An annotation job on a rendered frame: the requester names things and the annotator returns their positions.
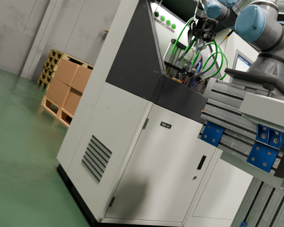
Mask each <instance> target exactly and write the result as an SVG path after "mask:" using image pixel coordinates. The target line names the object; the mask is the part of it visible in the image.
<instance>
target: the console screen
mask: <svg viewBox="0 0 284 227"><path fill-rule="evenodd" d="M253 63H254V62H253V61H252V60H251V59H249V58H248V57H247V56H246V55H244V54H243V53H242V52H241V51H239V50H238V49H236V53H235V58H234V63H233V67H232V69H235V70H239V71H244V72H245V71H247V70H248V69H249V67H250V66H251V65H252V64H253ZM232 79H233V78H232V77H230V79H229V83H232V82H231V81H232Z"/></svg>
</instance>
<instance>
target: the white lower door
mask: <svg viewBox="0 0 284 227"><path fill-rule="evenodd" d="M202 126H203V124H201V123H198V122H196V121H193V120H191V119H189V118H187V117H184V116H182V115H180V114H177V113H175V112H172V111H170V110H168V109H165V108H163V107H160V106H158V105H156V104H153V105H152V107H151V109H150V112H149V114H148V116H147V118H146V121H145V123H144V125H143V128H142V130H141V132H140V135H139V137H138V139H137V142H136V144H135V146H134V149H133V151H132V153H131V155H130V158H129V160H128V163H127V165H126V167H125V169H124V172H123V174H122V177H121V179H120V181H119V183H118V185H117V188H116V190H115V193H114V195H113V197H112V200H111V202H110V204H109V207H108V209H107V211H106V213H105V216H104V217H106V218H125V219H139V220H152V221H165V222H183V219H184V217H185V215H186V213H187V211H188V208H189V206H190V204H191V202H192V200H193V198H194V195H195V193H196V191H197V189H198V186H199V184H200V182H201V180H202V177H203V175H204V173H205V171H206V168H207V166H208V164H209V162H210V160H211V158H212V155H213V153H214V151H215V149H216V147H214V146H212V145H210V144H208V143H206V142H204V141H202V140H200V139H198V135H199V133H200V130H201V128H202Z"/></svg>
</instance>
